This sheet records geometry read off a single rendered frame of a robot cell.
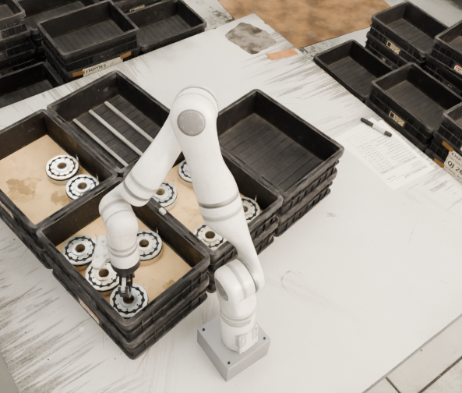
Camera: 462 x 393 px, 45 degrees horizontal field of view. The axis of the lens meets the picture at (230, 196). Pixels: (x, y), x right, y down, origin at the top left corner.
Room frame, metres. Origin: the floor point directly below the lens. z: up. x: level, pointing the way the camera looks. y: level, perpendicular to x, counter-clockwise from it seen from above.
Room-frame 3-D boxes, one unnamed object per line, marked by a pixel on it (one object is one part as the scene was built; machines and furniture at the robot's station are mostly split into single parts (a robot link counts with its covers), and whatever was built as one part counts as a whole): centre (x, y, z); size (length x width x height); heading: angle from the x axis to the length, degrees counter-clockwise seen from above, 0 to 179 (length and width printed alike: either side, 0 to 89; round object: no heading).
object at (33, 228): (1.09, 0.58, 0.92); 0.40 x 0.30 x 0.02; 49
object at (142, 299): (0.70, 0.25, 0.86); 0.10 x 0.10 x 0.01
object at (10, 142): (1.09, 0.58, 0.87); 0.40 x 0.30 x 0.11; 49
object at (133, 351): (0.83, 0.28, 0.76); 0.40 x 0.30 x 0.12; 49
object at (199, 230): (0.93, 0.05, 0.86); 0.10 x 0.10 x 0.01
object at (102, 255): (0.74, 0.27, 1.05); 0.11 x 0.09 x 0.06; 92
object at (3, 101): (2.01, 1.06, 0.26); 0.40 x 0.30 x 0.23; 129
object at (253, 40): (2.13, -0.02, 0.71); 0.22 x 0.19 x 0.01; 40
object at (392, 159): (1.49, -0.57, 0.70); 0.33 x 0.23 x 0.01; 40
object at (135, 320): (0.83, 0.28, 0.92); 0.40 x 0.30 x 0.02; 49
